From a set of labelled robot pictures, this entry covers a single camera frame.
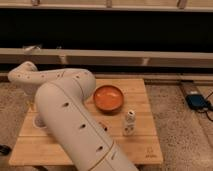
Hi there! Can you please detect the white ceramic cup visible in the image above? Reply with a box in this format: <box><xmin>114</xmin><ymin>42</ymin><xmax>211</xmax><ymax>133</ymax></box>
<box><xmin>33</xmin><ymin>115</ymin><xmax>46</xmax><ymax>129</ymax></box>

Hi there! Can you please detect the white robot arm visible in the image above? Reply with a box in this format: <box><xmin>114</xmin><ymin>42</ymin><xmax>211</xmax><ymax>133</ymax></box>
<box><xmin>8</xmin><ymin>61</ymin><xmax>138</xmax><ymax>171</ymax></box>

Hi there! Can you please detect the orange ceramic bowl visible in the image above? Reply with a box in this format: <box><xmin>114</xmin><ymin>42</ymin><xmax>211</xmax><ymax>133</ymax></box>
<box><xmin>93</xmin><ymin>85</ymin><xmax>124</xmax><ymax>113</ymax></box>

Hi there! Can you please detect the dark rectangular snack box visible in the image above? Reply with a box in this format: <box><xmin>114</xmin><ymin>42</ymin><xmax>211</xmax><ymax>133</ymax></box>
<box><xmin>99</xmin><ymin>122</ymin><xmax>108</xmax><ymax>131</ymax></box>

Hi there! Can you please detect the small white bottle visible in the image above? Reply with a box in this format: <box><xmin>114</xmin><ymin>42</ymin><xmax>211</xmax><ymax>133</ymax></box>
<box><xmin>123</xmin><ymin>110</ymin><xmax>136</xmax><ymax>136</ymax></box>

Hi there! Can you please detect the wooden table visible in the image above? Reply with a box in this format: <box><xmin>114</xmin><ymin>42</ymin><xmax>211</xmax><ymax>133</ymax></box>
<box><xmin>9</xmin><ymin>79</ymin><xmax>163</xmax><ymax>166</ymax></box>

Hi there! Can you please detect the blue device on floor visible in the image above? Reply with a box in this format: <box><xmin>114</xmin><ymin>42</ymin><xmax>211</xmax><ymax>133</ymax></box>
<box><xmin>186</xmin><ymin>94</ymin><xmax>207</xmax><ymax>110</ymax></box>

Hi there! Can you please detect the black object on floor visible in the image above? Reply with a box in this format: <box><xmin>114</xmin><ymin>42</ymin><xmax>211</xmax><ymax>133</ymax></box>
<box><xmin>0</xmin><ymin>144</ymin><xmax>12</xmax><ymax>155</ymax></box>

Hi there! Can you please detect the grey metal rail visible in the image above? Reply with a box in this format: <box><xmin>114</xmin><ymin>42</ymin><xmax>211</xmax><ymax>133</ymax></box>
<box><xmin>0</xmin><ymin>47</ymin><xmax>213</xmax><ymax>68</ymax></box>

